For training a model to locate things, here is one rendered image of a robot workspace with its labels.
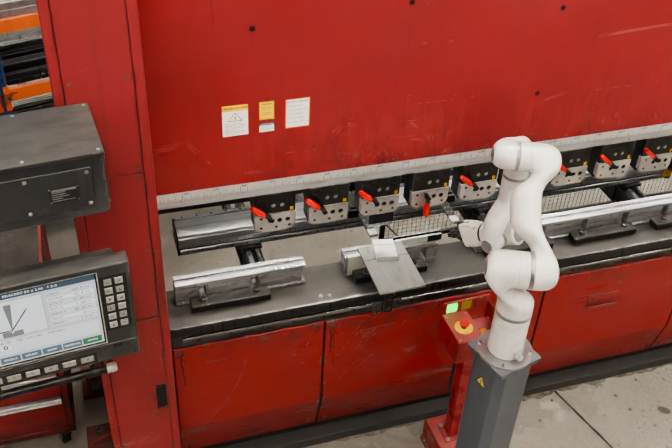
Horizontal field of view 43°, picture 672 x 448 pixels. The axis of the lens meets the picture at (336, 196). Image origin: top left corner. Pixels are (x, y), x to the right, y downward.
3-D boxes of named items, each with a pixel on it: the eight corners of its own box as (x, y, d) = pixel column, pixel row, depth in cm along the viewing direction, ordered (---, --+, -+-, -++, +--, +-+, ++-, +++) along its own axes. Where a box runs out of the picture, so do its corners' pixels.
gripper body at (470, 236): (495, 241, 330) (472, 241, 339) (488, 217, 328) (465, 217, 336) (484, 250, 326) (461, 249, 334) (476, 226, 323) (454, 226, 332)
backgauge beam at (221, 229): (178, 257, 341) (176, 237, 335) (173, 236, 352) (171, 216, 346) (670, 178, 402) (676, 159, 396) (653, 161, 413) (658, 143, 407)
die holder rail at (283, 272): (176, 306, 320) (174, 287, 315) (173, 295, 325) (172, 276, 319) (305, 283, 334) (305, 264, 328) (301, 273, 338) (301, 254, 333)
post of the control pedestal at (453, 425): (448, 437, 371) (466, 350, 338) (443, 427, 375) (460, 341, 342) (460, 434, 372) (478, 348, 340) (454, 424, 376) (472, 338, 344)
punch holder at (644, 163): (637, 173, 352) (647, 139, 342) (625, 161, 358) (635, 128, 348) (668, 168, 356) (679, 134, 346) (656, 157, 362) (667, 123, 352)
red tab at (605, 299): (587, 310, 376) (590, 298, 372) (584, 307, 377) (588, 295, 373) (616, 304, 380) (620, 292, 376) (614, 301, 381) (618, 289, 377)
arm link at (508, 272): (533, 325, 277) (547, 270, 263) (476, 319, 278) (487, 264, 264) (530, 300, 287) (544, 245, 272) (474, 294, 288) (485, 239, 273)
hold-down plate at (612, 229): (573, 245, 360) (575, 239, 358) (567, 237, 364) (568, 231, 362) (635, 233, 368) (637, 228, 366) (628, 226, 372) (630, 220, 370)
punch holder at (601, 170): (594, 180, 346) (604, 146, 337) (583, 168, 353) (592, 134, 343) (626, 175, 350) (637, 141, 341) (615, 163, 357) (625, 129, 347)
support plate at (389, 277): (380, 295, 313) (380, 293, 313) (357, 249, 333) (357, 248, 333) (425, 286, 318) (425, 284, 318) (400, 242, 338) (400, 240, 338)
